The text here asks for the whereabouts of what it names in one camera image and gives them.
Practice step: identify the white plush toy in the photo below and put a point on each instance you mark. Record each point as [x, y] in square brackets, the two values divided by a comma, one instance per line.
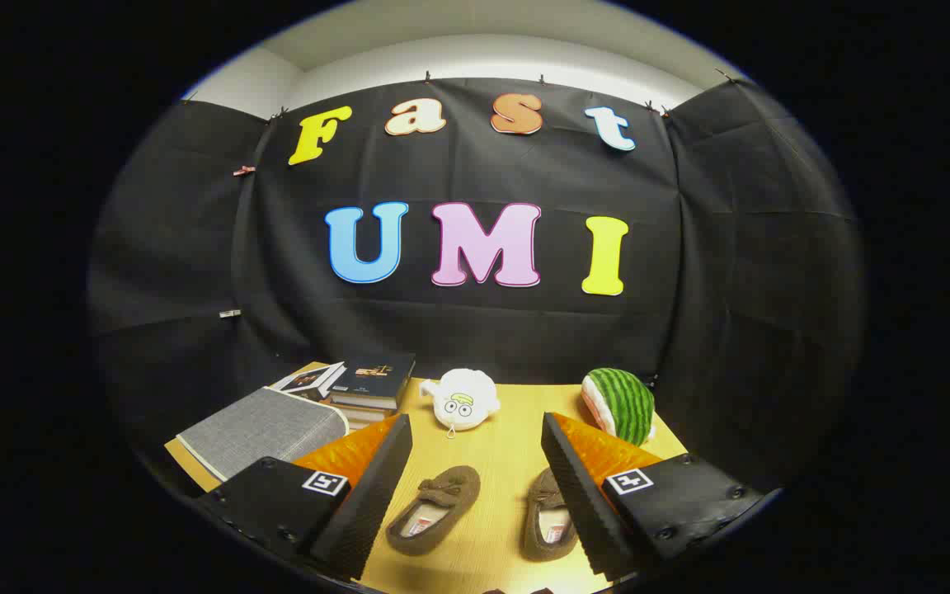
[458, 388]

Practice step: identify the watermelon slice plush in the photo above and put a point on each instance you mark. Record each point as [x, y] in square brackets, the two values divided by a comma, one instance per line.
[627, 404]

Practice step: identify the grey fabric storage box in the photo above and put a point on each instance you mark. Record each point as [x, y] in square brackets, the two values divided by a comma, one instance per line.
[261, 429]

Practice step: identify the brown fuzzy shoe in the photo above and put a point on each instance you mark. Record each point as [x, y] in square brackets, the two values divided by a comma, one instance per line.
[442, 495]
[539, 505]

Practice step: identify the brown cover book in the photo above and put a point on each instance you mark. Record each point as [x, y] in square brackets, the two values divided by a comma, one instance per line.
[359, 420]
[364, 410]

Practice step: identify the dark blue book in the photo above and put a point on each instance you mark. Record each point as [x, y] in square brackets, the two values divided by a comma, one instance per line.
[376, 379]

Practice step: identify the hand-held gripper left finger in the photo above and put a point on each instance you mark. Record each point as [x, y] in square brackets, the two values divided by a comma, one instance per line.
[368, 503]

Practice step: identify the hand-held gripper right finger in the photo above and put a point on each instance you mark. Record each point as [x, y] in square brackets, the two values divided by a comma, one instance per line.
[578, 503]

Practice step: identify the black backdrop cloth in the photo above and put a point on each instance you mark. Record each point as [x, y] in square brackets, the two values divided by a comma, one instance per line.
[483, 330]

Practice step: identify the white cover book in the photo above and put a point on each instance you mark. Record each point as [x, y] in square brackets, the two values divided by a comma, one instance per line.
[302, 379]

